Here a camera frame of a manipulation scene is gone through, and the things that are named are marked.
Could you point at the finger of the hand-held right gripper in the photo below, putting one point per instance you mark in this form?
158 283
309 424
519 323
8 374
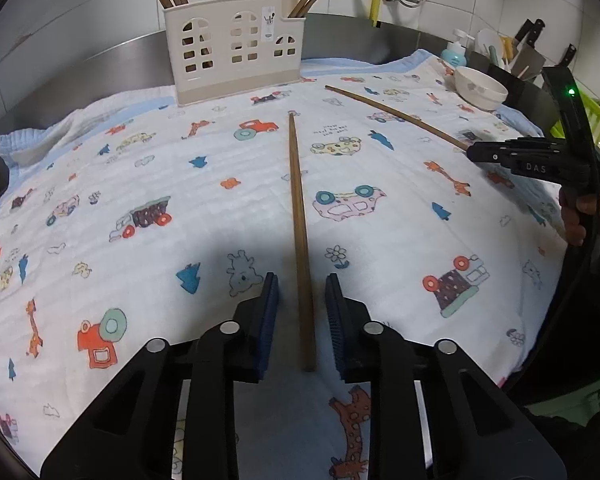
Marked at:
490 151

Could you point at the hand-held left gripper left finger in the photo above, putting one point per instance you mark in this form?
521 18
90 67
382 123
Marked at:
270 320

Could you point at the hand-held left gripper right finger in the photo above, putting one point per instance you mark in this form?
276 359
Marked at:
335 325

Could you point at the long brown wooden chopstick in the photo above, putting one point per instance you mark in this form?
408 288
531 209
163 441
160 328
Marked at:
395 114
300 240

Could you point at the cream plastic utensil holder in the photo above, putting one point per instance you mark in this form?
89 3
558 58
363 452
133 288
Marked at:
230 60

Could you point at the person's right hand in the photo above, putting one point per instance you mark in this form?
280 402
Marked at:
574 220

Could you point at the white ceramic bowl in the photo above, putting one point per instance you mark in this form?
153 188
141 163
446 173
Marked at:
480 89

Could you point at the black utensil caddy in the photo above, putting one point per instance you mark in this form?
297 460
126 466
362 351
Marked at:
522 85

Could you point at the yellow cleaning brush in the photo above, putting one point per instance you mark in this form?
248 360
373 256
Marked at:
508 47

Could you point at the teal pump soap bottle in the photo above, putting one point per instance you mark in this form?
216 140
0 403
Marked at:
452 52

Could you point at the white rice paddle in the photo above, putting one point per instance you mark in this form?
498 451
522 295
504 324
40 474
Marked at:
489 42

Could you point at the cartoon printed white cloth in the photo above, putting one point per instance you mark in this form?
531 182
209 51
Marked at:
180 170

